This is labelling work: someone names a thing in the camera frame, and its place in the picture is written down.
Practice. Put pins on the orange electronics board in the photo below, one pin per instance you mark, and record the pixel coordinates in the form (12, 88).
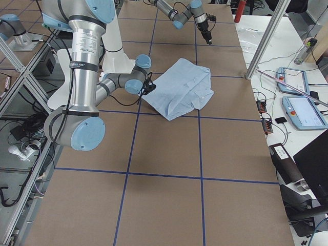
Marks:
(261, 106)
(267, 126)

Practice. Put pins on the white plastic chair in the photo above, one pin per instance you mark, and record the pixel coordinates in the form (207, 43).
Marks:
(60, 96)

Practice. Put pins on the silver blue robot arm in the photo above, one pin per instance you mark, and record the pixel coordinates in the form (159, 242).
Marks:
(76, 122)
(180, 14)

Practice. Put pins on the white power strip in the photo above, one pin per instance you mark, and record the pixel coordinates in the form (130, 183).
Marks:
(27, 152)

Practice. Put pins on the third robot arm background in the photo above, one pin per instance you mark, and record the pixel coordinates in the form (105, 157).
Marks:
(11, 26)

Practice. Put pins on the small black pad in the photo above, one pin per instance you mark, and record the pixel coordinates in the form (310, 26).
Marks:
(280, 120)

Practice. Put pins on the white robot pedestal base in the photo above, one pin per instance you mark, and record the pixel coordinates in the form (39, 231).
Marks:
(115, 59)

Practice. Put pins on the red fire extinguisher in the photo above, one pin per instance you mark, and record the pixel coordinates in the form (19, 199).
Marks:
(240, 10)

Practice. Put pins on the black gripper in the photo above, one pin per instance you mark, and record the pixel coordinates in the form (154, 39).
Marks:
(149, 87)
(204, 27)

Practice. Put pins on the orange electronics board lower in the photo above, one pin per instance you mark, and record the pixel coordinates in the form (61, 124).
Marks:
(267, 126)

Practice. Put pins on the black power adapter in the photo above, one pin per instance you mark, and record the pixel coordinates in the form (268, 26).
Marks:
(18, 132)

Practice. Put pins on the aluminium frame post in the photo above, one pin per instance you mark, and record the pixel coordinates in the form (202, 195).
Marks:
(271, 28)

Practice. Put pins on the orange electronics board upper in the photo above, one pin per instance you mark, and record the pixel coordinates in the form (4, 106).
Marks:
(261, 106)

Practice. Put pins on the light blue button-up shirt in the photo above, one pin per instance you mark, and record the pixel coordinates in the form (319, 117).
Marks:
(181, 89)

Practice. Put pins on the black box on floor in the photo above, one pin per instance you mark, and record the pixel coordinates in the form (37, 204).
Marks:
(50, 64)

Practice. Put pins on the black monitor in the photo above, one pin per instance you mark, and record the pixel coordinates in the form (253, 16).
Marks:
(312, 164)

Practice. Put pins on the lower teach pendant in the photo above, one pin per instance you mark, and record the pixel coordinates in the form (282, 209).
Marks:
(303, 113)

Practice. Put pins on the teach pendant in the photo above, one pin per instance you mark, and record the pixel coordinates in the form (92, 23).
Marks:
(294, 77)
(303, 113)

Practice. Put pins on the upper teach pendant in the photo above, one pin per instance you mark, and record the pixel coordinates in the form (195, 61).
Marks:
(294, 77)

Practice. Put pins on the green capped bottle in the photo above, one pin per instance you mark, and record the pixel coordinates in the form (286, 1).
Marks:
(306, 50)

